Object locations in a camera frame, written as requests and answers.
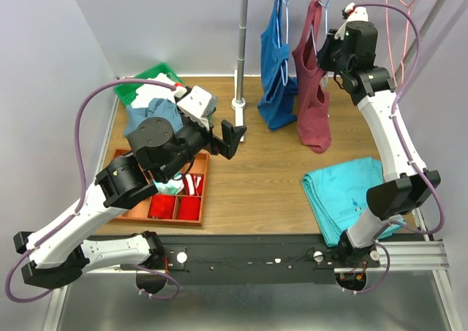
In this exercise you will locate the green plastic bin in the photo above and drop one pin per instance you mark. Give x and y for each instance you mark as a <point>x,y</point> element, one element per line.
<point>128,92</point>

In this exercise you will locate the wooden compartment tray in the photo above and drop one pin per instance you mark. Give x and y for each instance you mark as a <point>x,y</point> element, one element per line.
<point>139,214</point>

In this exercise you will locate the maroon tank top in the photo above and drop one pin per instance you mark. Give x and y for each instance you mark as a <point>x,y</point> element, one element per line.
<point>313,101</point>

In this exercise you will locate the blue tank top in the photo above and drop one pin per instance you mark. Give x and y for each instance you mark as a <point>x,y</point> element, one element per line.
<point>279,89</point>

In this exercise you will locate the mint green white socks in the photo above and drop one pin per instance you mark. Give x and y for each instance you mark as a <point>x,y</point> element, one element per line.
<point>173,187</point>

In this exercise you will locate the grey blue cloth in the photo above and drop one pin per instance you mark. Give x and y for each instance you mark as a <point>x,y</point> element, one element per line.
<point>163,108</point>

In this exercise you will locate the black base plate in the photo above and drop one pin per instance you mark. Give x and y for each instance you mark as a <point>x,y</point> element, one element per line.
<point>249,259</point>

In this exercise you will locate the grey rack pole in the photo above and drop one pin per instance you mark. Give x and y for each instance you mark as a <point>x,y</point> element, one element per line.
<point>242,32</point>
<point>410,51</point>

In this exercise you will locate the aluminium frame rail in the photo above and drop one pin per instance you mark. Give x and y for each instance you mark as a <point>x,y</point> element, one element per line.
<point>417,256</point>

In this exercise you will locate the pink wire hanger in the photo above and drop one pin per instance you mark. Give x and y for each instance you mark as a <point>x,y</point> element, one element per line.
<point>398,36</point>

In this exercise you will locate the right grey rack pole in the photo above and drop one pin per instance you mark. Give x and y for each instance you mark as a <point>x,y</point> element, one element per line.
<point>410,51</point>

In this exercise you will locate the left grey rack pole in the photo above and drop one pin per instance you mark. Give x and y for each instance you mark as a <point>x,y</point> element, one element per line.
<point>242,32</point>

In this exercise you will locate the red white striped socks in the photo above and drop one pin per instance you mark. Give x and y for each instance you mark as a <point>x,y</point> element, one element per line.
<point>193,184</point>

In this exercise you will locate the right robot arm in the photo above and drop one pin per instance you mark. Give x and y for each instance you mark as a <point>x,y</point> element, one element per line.
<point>408,182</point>

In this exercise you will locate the white cloth in bin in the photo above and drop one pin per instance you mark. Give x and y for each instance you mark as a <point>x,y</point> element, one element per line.
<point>147,92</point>

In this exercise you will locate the left white rack foot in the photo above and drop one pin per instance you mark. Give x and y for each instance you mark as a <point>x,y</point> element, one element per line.
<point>239,115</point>

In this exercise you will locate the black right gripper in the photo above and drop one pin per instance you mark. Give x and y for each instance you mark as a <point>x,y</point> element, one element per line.
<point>334,37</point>

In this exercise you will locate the turquoise folded shorts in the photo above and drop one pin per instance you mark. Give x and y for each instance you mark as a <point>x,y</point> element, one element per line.
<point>337,194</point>

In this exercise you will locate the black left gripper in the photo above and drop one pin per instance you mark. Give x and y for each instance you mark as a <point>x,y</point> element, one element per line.
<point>216,143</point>

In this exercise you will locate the red cloth in tray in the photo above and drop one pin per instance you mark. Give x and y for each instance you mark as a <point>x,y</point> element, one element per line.
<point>189,208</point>
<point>162,206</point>

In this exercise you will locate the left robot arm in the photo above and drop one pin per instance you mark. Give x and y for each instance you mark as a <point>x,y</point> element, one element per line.
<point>61,252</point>

